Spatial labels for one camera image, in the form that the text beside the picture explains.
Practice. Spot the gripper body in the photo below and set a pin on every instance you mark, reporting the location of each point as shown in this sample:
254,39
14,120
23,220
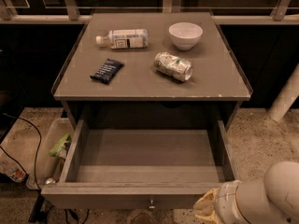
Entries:
226,202

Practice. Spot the grey top drawer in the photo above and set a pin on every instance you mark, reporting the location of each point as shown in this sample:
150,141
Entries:
123,169

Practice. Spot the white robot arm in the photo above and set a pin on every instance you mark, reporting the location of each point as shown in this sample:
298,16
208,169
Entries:
265,147

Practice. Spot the metal drawer knob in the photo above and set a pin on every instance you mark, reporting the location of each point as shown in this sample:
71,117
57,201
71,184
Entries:
151,206

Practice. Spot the crushed silver soda can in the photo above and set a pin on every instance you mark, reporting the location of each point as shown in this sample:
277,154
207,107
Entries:
173,66

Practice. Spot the green chip bag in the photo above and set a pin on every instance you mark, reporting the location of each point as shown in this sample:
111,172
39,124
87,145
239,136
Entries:
60,149

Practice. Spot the small silver can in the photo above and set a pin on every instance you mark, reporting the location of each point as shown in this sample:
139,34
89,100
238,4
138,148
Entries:
50,181

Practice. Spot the grey wooden cabinet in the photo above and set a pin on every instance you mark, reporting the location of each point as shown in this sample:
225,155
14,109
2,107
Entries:
216,76

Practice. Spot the clear plastic storage bin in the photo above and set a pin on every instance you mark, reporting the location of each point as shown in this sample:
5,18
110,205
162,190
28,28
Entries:
47,166

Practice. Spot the dark blue snack packet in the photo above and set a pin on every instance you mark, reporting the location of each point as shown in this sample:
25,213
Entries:
107,71

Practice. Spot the white ceramic bowl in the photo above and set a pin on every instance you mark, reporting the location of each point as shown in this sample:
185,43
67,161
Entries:
185,35

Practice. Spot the clear plastic water bottle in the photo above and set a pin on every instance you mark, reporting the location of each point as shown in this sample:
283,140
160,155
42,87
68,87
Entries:
124,39

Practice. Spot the metal window railing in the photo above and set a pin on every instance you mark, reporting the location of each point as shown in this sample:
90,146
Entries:
80,11

